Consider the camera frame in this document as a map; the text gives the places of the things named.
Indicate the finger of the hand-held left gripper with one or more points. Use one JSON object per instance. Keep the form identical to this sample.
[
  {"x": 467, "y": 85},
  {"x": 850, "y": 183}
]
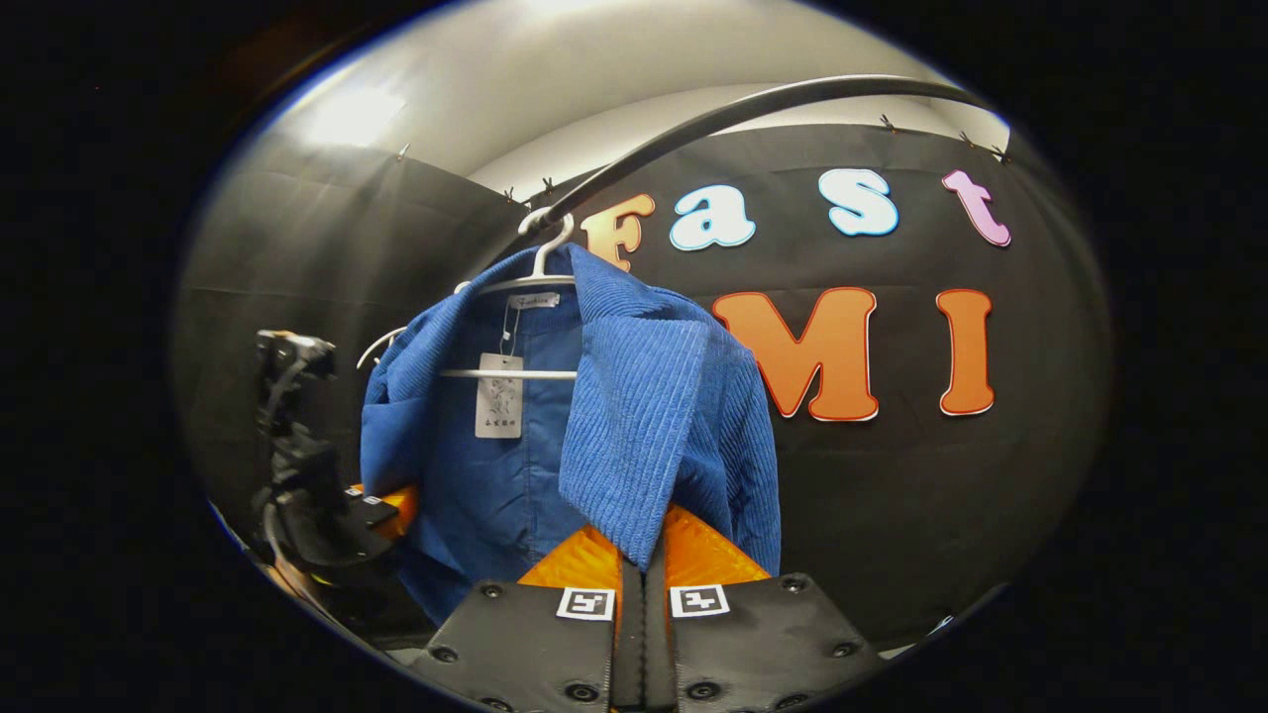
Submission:
[
  {"x": 378, "y": 513},
  {"x": 357, "y": 492}
]

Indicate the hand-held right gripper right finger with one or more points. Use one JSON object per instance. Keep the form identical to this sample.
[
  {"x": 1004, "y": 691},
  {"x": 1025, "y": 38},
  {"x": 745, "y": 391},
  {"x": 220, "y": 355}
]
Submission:
[{"x": 656, "y": 644}]

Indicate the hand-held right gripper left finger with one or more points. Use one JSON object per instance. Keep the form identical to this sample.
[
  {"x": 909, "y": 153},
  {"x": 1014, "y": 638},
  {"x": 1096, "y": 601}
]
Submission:
[{"x": 629, "y": 644}]

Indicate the white plastic clothes hanger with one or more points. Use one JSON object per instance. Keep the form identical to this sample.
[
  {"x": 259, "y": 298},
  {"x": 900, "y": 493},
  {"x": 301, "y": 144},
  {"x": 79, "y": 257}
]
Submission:
[
  {"x": 543, "y": 259},
  {"x": 376, "y": 345}
]

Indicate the black metal clothes rack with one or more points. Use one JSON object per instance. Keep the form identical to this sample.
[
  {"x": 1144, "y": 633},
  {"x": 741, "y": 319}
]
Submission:
[{"x": 743, "y": 104}]

